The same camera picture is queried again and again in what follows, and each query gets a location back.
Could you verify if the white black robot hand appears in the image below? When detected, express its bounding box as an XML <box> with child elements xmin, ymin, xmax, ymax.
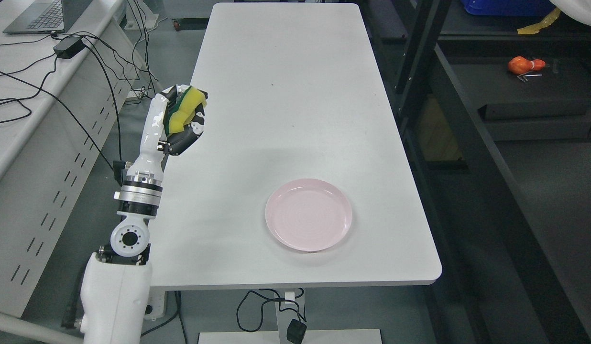
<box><xmin>126</xmin><ymin>85</ymin><xmax>208</xmax><ymax>180</ymax></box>

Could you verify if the green yellow sponge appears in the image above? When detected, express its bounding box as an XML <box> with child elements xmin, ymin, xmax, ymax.
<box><xmin>164</xmin><ymin>85</ymin><xmax>208</xmax><ymax>137</ymax></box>

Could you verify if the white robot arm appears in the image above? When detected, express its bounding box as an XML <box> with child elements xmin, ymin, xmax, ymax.
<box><xmin>80</xmin><ymin>159</ymin><xmax>164</xmax><ymax>344</ymax></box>

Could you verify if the dark grey metal shelf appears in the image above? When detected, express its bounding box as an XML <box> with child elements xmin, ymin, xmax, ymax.
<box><xmin>358</xmin><ymin>0</ymin><xmax>591</xmax><ymax>344</ymax></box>

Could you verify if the white side desk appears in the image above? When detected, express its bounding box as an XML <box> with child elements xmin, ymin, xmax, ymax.
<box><xmin>0</xmin><ymin>0</ymin><xmax>145</xmax><ymax>317</ymax></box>

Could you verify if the black power adapter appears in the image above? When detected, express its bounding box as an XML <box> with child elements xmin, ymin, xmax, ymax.
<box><xmin>53</xmin><ymin>36</ymin><xmax>86</xmax><ymax>59</ymax></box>

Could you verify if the white power strip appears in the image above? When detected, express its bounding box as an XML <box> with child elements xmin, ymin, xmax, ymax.
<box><xmin>144</xmin><ymin>289</ymin><xmax>167</xmax><ymax>321</ymax></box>

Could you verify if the grey laptop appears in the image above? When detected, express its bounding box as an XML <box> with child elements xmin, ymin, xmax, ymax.
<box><xmin>2</xmin><ymin>0</ymin><xmax>92</xmax><ymax>34</ymax></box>

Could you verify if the pink round plate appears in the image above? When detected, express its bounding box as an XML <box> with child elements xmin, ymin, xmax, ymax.
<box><xmin>264</xmin><ymin>178</ymin><xmax>353</xmax><ymax>252</ymax></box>

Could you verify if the blue plastic bin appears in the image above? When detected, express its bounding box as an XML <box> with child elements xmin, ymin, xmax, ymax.
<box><xmin>461</xmin><ymin>0</ymin><xmax>555</xmax><ymax>17</ymax></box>

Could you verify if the orange toy gourd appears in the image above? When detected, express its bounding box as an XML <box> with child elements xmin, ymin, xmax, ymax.
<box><xmin>507</xmin><ymin>56</ymin><xmax>546</xmax><ymax>75</ymax></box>

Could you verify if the yellow tape strip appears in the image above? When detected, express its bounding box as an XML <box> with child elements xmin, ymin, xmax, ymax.
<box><xmin>517</xmin><ymin>7</ymin><xmax>562</xmax><ymax>35</ymax></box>

